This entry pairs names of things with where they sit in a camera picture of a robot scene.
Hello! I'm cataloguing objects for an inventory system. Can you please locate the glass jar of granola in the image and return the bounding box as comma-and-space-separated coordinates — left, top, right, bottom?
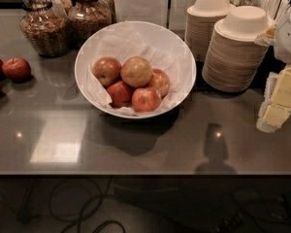
68, 0, 112, 45
19, 0, 69, 57

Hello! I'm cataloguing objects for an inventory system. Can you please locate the red apple on table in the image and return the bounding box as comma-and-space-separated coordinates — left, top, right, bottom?
2, 57, 31, 83

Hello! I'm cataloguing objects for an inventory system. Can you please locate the stack of paper bowls rear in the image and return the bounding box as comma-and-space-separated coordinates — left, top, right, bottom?
184, 0, 234, 62

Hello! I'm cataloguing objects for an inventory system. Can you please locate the black cable on floor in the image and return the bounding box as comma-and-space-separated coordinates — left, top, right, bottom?
48, 177, 127, 233

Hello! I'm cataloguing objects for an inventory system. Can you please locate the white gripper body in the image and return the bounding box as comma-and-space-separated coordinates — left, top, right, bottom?
274, 6, 291, 64

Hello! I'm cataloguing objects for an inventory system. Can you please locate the stack of paper bowls front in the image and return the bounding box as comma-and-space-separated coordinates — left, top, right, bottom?
202, 6, 270, 93

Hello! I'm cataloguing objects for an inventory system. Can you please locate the glass jar of granola left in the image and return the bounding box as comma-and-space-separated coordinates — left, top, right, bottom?
19, 0, 69, 57

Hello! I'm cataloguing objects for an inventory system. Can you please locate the stack of paper bowls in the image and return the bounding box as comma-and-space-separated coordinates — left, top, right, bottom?
184, 0, 234, 62
202, 6, 270, 93

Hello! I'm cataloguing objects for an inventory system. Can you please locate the glass jar of granola middle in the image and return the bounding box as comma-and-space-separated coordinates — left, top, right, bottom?
68, 0, 112, 45

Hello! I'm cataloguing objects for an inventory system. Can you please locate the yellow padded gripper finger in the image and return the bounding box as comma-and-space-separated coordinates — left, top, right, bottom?
256, 64, 291, 133
254, 24, 276, 47

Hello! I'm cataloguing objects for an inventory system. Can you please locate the white bowl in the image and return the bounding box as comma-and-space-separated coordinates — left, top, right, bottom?
74, 20, 198, 120

